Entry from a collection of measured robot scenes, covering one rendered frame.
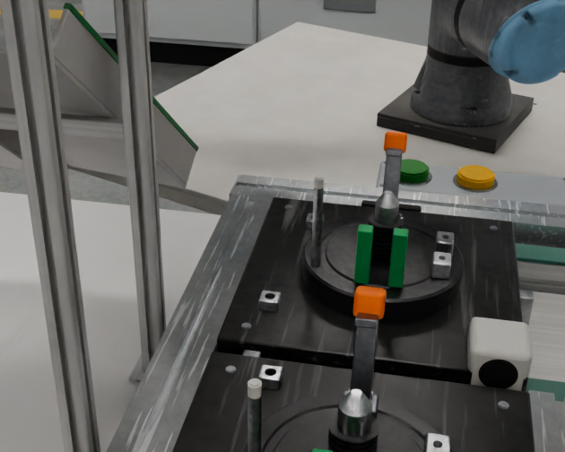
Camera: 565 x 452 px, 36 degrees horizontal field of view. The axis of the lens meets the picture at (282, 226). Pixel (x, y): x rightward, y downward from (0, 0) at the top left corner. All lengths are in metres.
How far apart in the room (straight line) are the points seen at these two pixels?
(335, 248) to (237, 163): 0.46
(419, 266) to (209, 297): 0.18
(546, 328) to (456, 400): 0.20
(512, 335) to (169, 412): 0.26
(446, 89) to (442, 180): 0.35
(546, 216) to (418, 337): 0.28
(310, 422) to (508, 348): 0.17
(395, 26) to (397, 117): 2.52
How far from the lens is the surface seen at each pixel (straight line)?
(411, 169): 0.96
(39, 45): 0.51
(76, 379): 0.63
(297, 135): 1.30
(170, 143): 0.83
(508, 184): 0.98
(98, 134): 0.72
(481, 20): 1.18
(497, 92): 1.32
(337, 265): 0.75
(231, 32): 3.95
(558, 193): 0.98
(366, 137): 1.30
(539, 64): 1.16
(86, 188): 3.03
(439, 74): 1.31
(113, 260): 1.01
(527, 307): 0.79
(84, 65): 0.68
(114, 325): 0.91
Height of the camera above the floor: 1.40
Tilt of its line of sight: 30 degrees down
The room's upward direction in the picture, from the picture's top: 1 degrees clockwise
